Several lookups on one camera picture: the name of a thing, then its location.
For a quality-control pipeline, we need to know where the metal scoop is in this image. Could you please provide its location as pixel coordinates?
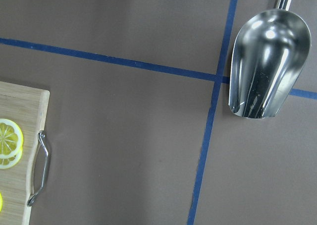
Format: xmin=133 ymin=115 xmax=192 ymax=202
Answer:
xmin=228 ymin=0 xmax=311 ymax=119

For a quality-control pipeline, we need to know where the wooden cutting board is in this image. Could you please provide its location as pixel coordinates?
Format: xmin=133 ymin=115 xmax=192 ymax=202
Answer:
xmin=0 ymin=82 xmax=51 ymax=225

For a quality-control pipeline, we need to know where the upper yellow lemon slice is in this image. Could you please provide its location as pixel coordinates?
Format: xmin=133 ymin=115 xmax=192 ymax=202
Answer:
xmin=0 ymin=118 xmax=24 ymax=159

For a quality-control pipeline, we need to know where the yellow lemon slice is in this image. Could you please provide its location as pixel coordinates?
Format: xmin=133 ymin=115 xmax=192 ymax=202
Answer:
xmin=0 ymin=118 xmax=24 ymax=159
xmin=0 ymin=149 xmax=23 ymax=169
xmin=0 ymin=193 xmax=3 ymax=212

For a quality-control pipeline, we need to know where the lower yellow lemon slice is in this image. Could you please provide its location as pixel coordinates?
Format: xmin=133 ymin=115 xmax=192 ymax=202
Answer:
xmin=0 ymin=149 xmax=23 ymax=169

